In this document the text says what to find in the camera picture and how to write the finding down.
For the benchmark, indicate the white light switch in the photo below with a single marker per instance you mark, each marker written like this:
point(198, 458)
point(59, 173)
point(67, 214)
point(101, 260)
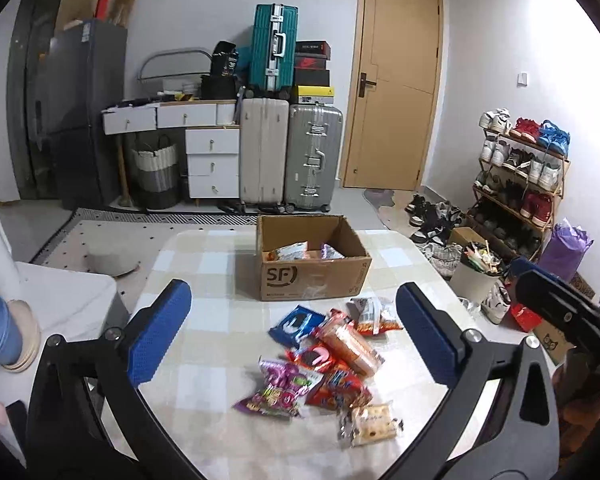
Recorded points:
point(522, 78)

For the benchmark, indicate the white desk with drawers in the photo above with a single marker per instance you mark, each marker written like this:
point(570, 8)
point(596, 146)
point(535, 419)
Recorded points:
point(210, 147)

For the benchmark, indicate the blue cookie packet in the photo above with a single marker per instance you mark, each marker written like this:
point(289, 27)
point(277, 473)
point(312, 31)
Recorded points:
point(295, 325)

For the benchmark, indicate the woven laundry basket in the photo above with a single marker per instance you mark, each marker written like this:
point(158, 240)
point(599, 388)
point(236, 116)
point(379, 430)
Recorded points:
point(155, 175)

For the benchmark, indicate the purple gift bag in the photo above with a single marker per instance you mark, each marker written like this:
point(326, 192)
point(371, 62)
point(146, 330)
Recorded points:
point(565, 252)

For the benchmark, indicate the orange biscuit packet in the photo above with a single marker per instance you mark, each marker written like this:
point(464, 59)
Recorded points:
point(350, 345)

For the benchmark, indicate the silver suitcase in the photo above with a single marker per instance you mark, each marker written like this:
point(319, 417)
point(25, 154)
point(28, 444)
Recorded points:
point(312, 160)

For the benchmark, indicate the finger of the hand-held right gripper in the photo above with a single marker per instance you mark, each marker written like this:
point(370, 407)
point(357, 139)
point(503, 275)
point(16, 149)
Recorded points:
point(565, 310)
point(520, 266)

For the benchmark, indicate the patterned rug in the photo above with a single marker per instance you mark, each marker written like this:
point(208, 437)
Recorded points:
point(70, 245)

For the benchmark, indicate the cat print cardboard box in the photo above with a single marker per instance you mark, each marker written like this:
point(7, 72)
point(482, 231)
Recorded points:
point(550, 345)

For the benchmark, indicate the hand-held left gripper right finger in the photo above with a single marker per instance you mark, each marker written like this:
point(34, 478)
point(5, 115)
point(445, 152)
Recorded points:
point(425, 332)

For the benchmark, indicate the black shoe box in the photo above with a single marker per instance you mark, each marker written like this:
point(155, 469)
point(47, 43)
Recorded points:
point(311, 77)
point(312, 49)

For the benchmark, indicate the brown paper bag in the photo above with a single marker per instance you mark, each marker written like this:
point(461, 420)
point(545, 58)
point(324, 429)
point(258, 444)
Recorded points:
point(124, 7)

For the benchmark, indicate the white trash bin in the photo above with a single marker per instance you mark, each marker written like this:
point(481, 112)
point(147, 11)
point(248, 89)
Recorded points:
point(472, 280)

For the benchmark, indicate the grey round stool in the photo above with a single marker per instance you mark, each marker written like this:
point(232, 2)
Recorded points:
point(112, 262)

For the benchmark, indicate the grey curved frame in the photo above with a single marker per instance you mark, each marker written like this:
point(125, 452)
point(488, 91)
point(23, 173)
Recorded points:
point(152, 57)

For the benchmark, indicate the red paper bag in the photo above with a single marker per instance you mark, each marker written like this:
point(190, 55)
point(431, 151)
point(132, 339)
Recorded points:
point(103, 2)

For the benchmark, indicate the small red box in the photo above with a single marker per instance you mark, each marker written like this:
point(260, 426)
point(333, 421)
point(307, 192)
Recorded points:
point(525, 317)

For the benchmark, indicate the white orange snack packet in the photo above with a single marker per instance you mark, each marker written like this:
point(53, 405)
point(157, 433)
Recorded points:
point(375, 312)

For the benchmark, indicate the stack of beige plates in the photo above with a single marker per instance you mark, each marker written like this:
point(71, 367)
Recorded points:
point(30, 340)

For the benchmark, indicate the brown cardboard box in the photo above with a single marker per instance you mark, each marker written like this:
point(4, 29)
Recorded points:
point(305, 280)

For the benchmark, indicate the purple candy packet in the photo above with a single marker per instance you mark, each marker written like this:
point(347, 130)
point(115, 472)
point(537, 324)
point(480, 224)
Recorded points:
point(277, 390)

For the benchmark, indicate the red shoe box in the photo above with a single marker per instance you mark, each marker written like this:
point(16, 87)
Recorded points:
point(312, 63)

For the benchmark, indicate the green orange snack packet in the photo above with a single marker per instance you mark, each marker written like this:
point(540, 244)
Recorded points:
point(287, 251)

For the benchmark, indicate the red packet blue print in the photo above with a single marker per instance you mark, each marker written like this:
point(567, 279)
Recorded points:
point(340, 390)

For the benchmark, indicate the cracker packet clear wrapper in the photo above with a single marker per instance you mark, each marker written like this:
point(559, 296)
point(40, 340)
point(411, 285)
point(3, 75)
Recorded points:
point(372, 422)

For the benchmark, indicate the wooden shoe rack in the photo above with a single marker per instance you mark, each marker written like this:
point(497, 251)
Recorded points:
point(555, 195)

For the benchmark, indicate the white marble table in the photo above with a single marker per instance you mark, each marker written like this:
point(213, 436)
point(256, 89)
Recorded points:
point(65, 295)

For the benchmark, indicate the wooden door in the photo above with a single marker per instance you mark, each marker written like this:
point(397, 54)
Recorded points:
point(395, 85)

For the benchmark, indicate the teal suitcase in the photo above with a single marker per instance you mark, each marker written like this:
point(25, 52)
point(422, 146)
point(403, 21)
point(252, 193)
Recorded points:
point(272, 55)

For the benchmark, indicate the yellow white shoe box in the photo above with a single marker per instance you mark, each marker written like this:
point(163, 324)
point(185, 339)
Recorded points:
point(314, 95)

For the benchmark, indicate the grey door mat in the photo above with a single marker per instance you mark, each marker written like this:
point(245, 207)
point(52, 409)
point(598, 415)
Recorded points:
point(377, 197)

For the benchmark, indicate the black shopping bag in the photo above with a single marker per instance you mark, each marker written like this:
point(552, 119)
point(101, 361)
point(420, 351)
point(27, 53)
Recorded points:
point(224, 60)

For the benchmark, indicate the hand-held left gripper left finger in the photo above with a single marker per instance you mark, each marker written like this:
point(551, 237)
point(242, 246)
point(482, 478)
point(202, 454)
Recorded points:
point(160, 332)

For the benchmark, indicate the red cookie packet pink print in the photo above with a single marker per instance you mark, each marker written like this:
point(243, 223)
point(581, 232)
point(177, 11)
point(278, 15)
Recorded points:
point(312, 357)

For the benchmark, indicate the dark grey refrigerator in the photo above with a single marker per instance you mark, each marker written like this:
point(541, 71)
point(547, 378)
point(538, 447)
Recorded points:
point(80, 110)

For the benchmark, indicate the small purple snack packet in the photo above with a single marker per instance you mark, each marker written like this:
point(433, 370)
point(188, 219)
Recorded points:
point(332, 251)

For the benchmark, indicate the beige suitcase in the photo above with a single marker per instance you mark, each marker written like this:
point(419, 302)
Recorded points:
point(264, 155)

